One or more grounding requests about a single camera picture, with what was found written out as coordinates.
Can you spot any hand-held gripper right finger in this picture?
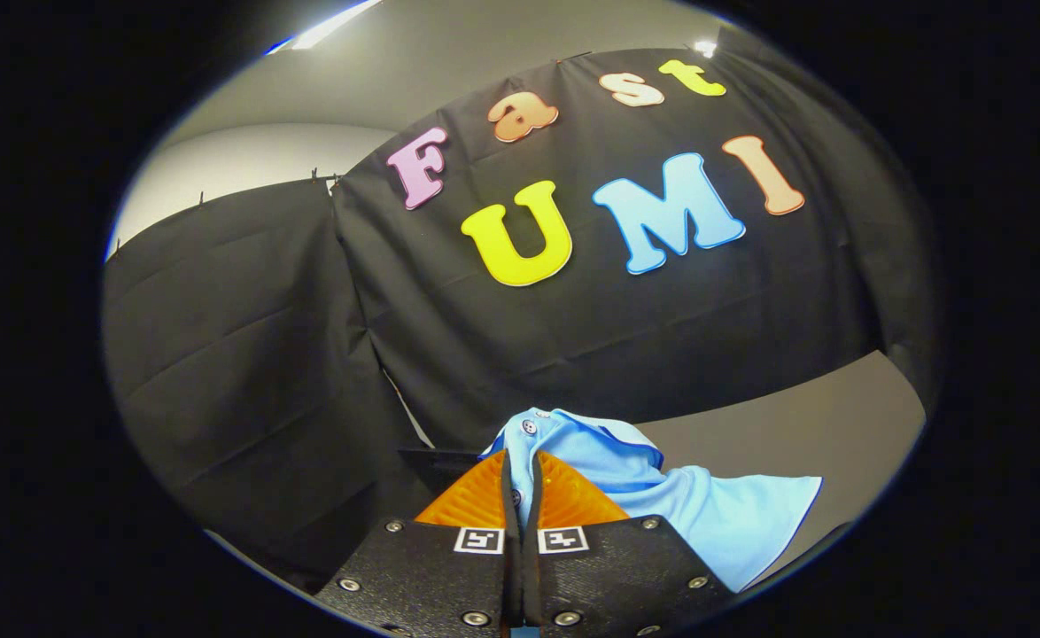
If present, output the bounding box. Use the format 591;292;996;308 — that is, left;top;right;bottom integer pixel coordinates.
524;449;738;635

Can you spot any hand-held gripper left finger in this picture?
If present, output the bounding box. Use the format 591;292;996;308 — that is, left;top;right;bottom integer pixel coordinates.
316;449;523;635

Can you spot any light blue polo shirt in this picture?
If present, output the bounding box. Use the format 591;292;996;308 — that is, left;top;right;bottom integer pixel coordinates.
482;408;824;593

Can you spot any grey table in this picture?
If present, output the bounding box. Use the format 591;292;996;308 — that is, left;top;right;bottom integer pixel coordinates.
635;350;928;590

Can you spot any large ceiling light panel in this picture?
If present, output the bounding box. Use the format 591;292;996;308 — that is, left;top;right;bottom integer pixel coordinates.
265;0;385;56

